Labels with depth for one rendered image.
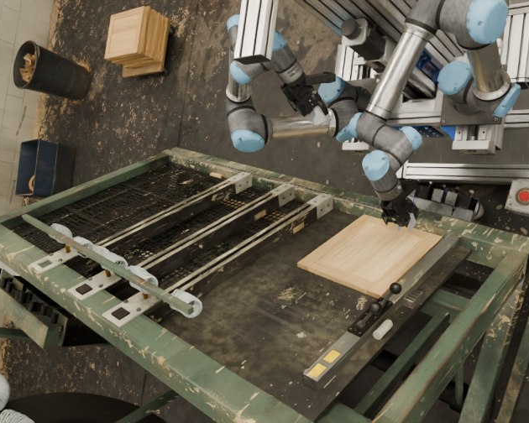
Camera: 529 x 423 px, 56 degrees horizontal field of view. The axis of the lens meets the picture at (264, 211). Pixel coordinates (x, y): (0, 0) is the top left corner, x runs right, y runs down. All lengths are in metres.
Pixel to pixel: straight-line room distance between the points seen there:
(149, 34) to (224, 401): 3.90
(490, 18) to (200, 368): 1.20
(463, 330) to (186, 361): 0.82
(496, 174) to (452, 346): 1.42
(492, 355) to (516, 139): 1.17
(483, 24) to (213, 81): 3.26
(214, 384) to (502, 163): 1.98
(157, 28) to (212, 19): 0.52
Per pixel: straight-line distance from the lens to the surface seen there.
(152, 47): 4.83
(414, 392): 1.44
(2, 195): 6.76
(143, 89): 5.22
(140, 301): 1.76
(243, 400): 1.36
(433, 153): 2.98
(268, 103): 3.98
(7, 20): 6.99
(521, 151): 2.86
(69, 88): 5.96
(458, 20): 1.50
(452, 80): 1.88
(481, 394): 2.27
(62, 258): 2.15
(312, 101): 1.63
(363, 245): 2.09
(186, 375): 1.45
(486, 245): 2.11
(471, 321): 1.69
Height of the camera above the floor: 2.94
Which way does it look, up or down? 51 degrees down
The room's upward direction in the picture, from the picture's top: 79 degrees counter-clockwise
